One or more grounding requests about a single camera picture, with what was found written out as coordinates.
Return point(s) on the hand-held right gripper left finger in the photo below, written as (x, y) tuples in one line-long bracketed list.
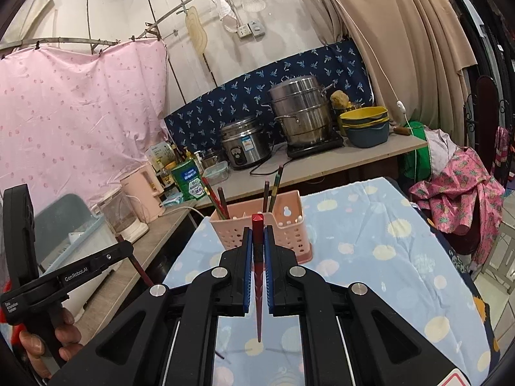
[(246, 281)]

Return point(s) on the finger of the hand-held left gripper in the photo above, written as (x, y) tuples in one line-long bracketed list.
[(88, 267)]

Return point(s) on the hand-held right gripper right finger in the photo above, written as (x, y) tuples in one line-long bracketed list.
[(271, 285)]

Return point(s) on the dark maroon chopstick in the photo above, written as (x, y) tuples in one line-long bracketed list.
[(222, 203), (141, 270), (266, 197)]

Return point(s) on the pink perforated utensil basket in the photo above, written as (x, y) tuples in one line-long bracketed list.
[(285, 229)]

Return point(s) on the green chopstick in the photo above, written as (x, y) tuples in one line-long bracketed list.
[(277, 189)]

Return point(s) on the person's left hand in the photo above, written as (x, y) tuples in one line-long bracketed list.
[(64, 337)]

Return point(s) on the white plastic storage bin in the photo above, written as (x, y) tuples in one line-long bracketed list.
[(76, 233)]

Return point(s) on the white clear blender appliance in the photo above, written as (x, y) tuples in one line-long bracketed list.
[(124, 217)]

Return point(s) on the pink electric kettle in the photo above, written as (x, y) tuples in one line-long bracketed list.
[(141, 193)]

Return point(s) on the teal tissue pack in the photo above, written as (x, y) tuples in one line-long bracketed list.
[(173, 200)]

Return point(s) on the clear food container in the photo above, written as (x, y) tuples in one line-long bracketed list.
[(216, 172)]

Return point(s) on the light blue printed blanket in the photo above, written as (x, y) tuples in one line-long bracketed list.
[(382, 249)]

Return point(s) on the green plastic canister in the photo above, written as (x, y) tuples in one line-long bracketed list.
[(186, 181)]

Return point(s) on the pink spotted curtain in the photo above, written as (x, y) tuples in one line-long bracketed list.
[(80, 120)]

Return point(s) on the steel rice cooker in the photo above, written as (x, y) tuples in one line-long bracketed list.
[(245, 144)]

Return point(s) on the black induction cooker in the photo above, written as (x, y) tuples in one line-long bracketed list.
[(318, 146)]

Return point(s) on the wooden counter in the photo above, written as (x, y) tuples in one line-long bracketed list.
[(354, 157)]

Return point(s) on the stacked steel steamer pot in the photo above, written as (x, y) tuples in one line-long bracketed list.
[(301, 112)]

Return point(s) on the blue bowl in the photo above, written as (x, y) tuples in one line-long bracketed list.
[(368, 136)]

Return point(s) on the navy leaf print cloth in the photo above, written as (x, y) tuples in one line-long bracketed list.
[(241, 96)]

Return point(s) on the yellow bowl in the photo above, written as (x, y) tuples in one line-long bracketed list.
[(364, 114)]

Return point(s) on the green bag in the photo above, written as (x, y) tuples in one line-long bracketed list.
[(418, 157)]

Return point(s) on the brown loofah sponge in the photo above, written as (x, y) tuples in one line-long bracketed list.
[(340, 99)]

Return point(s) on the pink pineapple print cloth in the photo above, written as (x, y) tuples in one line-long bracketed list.
[(454, 197)]

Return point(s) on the metal curtain rod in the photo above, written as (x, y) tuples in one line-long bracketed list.
[(80, 41)]

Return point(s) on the yellowish hanging paddle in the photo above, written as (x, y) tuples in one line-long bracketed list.
[(196, 30)]

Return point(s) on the dark metal chair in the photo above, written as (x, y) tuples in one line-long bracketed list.
[(485, 120)]

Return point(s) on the beige curtain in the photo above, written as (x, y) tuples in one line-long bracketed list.
[(402, 48)]

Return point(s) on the clear hanging plastic bag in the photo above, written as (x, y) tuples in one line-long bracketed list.
[(223, 10)]

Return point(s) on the white hanging skimmer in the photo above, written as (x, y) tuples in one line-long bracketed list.
[(253, 4)]

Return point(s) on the white wall socket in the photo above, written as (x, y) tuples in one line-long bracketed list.
[(251, 29)]

